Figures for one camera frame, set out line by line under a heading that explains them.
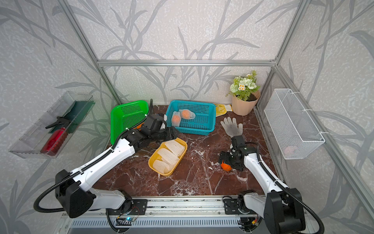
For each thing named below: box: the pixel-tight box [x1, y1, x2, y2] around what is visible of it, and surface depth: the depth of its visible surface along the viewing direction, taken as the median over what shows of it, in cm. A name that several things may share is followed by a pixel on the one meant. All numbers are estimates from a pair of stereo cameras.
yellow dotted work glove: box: [215, 103, 233, 117], surface depth 118 cm
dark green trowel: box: [54, 100, 96, 134], surface depth 69 cm
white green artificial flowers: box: [225, 70, 261, 102], surface depth 93 cm
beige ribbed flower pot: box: [231, 90, 262, 116], surface depth 109 cm
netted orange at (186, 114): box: [178, 109, 196, 120], surface depth 110 cm
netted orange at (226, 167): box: [221, 161, 232, 172], surface depth 84 cm
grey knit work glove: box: [220, 116, 244, 138], surface depth 110 cm
